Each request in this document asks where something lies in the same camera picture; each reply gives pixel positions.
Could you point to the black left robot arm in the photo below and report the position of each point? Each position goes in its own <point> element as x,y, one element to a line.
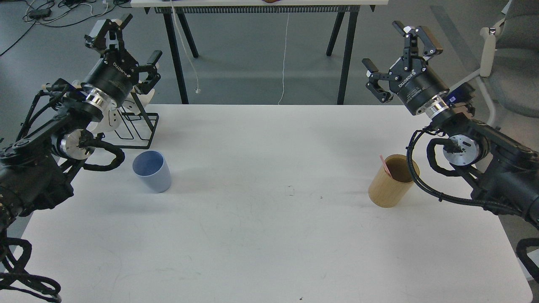
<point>54,143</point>

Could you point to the white mug on rack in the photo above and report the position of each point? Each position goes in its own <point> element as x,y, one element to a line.
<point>144,99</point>

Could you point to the blue plastic cup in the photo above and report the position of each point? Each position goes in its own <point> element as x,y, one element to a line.
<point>152,169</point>

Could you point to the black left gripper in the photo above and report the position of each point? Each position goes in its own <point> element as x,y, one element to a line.
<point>117,72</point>

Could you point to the black wire cup rack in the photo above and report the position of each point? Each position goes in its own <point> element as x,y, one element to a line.
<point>135,131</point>

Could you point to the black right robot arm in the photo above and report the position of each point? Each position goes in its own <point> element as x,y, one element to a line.
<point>502,172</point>

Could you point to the bamboo wooden cup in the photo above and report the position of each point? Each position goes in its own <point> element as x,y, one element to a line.
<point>387,192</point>

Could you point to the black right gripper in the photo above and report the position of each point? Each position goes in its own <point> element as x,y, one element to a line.
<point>417,85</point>

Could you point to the background table black legs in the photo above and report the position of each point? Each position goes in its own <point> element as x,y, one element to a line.
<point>175,22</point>

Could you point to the white cup on rack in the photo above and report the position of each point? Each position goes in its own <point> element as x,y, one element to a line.
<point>109,123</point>

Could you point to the grey office chair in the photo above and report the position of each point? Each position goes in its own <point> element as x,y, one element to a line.
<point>509,66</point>

